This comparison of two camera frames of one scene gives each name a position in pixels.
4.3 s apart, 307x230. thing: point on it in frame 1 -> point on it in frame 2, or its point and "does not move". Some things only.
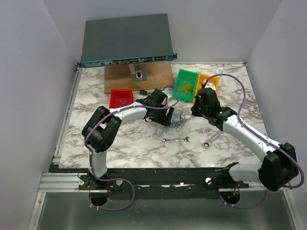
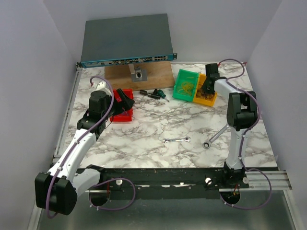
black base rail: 162,183 does not move
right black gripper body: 198,110 -> 206,90
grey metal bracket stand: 137,74 does not move
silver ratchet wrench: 207,144 does not move
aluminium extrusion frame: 59,182 does not move
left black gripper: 164,120 -> 126,102
